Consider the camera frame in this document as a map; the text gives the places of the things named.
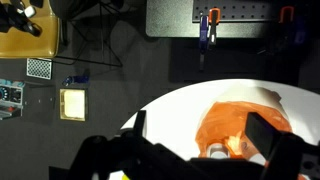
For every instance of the purple and orange clamp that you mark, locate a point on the purple and orange clamp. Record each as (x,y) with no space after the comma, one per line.
(204,30)

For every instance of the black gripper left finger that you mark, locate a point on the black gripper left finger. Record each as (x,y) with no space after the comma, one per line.
(140,122)

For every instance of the short white pill bottle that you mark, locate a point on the short white pill bottle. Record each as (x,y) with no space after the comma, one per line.
(218,150)

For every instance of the orange plastic bag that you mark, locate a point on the orange plastic bag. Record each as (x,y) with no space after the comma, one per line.
(226,123)

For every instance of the black tripod stand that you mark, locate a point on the black tripod stand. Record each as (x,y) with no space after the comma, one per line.
(75,6)

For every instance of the device with dials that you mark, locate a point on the device with dials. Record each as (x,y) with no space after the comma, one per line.
(10,96)

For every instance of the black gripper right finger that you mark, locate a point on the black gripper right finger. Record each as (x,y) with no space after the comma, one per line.
(263,135)

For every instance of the yellow-framed square box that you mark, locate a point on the yellow-framed square box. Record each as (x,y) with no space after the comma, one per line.
(73,104)

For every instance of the checkered calibration card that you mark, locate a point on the checkered calibration card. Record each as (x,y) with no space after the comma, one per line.
(39,68)

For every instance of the small blue bottle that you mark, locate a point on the small blue bottle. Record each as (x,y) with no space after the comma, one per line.
(78,80)

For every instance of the grey mounting plate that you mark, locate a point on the grey mounting plate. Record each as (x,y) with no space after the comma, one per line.
(166,20)

